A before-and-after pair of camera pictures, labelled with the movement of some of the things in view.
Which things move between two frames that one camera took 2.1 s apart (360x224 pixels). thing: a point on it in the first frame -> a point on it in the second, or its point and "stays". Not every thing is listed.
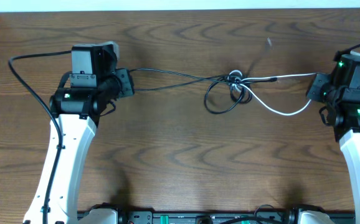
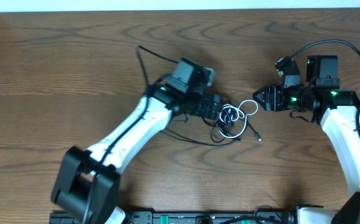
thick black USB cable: [207, 78] -> [184, 138]
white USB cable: [235, 89] -> [246, 117]
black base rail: [211, 218] stays
